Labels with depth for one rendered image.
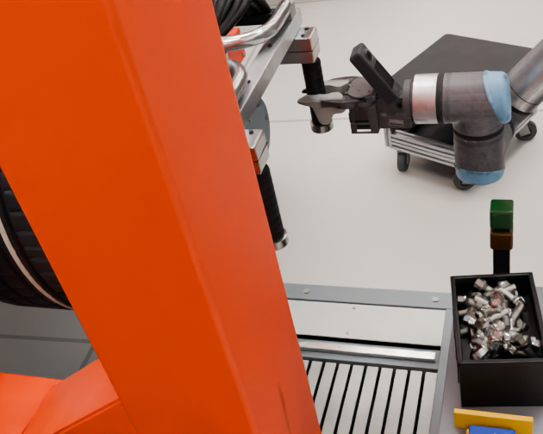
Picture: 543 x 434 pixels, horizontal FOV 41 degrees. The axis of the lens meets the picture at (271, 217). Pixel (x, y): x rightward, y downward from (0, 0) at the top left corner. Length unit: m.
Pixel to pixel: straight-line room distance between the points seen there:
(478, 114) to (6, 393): 0.90
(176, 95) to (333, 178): 2.02
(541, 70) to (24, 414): 1.04
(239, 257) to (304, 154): 2.04
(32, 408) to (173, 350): 0.48
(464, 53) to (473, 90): 1.22
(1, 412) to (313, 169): 1.71
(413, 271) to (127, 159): 1.66
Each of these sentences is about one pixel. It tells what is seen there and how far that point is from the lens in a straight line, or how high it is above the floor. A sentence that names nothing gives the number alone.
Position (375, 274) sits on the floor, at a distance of 2.17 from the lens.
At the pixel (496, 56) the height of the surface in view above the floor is 0.34.
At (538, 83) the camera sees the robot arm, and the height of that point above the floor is 0.79.
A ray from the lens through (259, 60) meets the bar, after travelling 1.20.
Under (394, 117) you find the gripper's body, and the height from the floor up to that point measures 0.78.
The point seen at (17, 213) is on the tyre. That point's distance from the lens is 1.13.
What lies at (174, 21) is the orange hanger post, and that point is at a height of 1.28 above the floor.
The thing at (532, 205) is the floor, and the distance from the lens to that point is 2.39.
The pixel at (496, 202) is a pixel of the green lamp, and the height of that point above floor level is 0.66.
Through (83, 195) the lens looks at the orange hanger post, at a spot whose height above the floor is 1.17.
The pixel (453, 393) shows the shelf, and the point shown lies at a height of 0.45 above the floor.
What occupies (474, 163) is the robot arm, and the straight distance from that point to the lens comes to 1.38.
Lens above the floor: 1.49
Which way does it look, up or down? 37 degrees down
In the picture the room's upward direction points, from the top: 14 degrees counter-clockwise
